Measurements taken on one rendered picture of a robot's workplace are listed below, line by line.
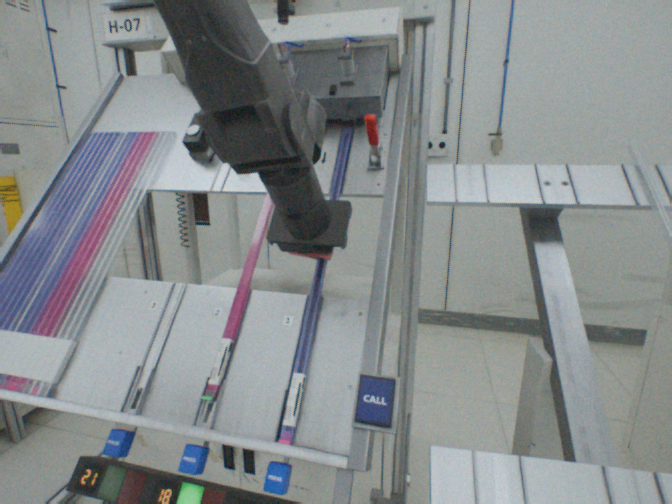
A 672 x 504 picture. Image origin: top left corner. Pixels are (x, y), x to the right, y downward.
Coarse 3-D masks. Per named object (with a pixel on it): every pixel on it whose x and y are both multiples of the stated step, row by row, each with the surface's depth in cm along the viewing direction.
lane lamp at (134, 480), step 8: (128, 472) 47; (136, 472) 47; (128, 480) 47; (136, 480) 46; (144, 480) 46; (128, 488) 46; (136, 488) 46; (120, 496) 46; (128, 496) 46; (136, 496) 46
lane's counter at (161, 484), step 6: (162, 480) 46; (156, 486) 46; (162, 486) 46; (168, 486) 45; (174, 486) 45; (156, 492) 45; (162, 492) 45; (168, 492) 45; (174, 492) 45; (156, 498) 45; (162, 498) 45; (168, 498) 45
